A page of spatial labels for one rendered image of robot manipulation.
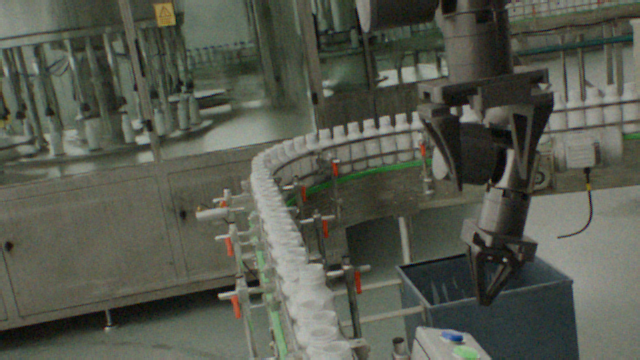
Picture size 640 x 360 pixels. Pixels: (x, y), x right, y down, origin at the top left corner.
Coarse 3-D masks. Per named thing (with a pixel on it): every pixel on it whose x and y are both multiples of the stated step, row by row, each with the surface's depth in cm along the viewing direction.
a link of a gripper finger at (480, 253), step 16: (464, 224) 108; (464, 240) 107; (480, 240) 105; (480, 256) 103; (496, 256) 103; (512, 256) 104; (480, 272) 104; (512, 272) 105; (480, 288) 105; (496, 288) 106; (480, 304) 106
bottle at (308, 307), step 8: (304, 304) 121; (312, 304) 122; (320, 304) 121; (304, 312) 119; (312, 312) 119; (304, 320) 119; (304, 328) 120; (304, 336) 119; (304, 344) 119; (304, 352) 120
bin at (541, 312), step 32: (448, 256) 202; (416, 288) 183; (448, 288) 204; (512, 288) 207; (544, 288) 174; (416, 320) 188; (448, 320) 173; (480, 320) 174; (512, 320) 175; (544, 320) 176; (512, 352) 177; (544, 352) 178; (576, 352) 179
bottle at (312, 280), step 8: (312, 264) 127; (304, 272) 124; (312, 272) 123; (320, 272) 124; (304, 280) 124; (312, 280) 124; (320, 280) 124; (304, 288) 124; (312, 288) 124; (320, 288) 124; (296, 296) 126; (304, 296) 124; (312, 296) 124; (320, 296) 124; (328, 296) 124; (296, 304) 125; (328, 304) 124; (336, 312) 126
